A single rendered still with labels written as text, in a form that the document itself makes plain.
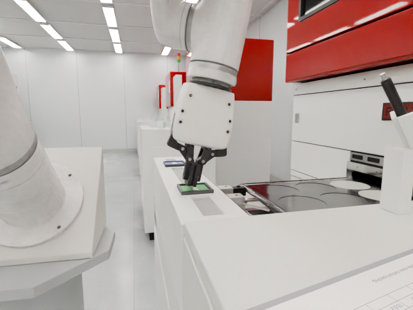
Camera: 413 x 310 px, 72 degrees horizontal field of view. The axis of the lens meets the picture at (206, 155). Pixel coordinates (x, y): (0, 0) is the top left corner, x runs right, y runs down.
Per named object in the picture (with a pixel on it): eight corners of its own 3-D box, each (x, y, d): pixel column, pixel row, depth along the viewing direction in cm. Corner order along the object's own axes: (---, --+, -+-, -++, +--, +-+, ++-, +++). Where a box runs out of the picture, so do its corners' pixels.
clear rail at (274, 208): (243, 187, 80) (243, 182, 80) (332, 248, 44) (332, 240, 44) (238, 187, 80) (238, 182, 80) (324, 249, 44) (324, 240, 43)
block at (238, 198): (239, 204, 68) (239, 192, 68) (244, 208, 65) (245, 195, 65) (207, 206, 66) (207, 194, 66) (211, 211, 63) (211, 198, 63)
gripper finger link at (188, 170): (195, 146, 51) (187, 182, 52) (177, 143, 50) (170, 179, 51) (198, 148, 48) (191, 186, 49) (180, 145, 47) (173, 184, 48)
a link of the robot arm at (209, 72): (230, 77, 54) (227, 93, 54) (185, 66, 51) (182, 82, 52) (247, 71, 46) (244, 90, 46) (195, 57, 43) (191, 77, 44)
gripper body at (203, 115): (232, 89, 54) (219, 147, 55) (178, 75, 51) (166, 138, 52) (246, 85, 47) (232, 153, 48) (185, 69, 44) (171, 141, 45)
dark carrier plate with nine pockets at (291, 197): (351, 180, 87) (352, 178, 87) (485, 221, 54) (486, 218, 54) (246, 187, 79) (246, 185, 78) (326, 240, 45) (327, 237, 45)
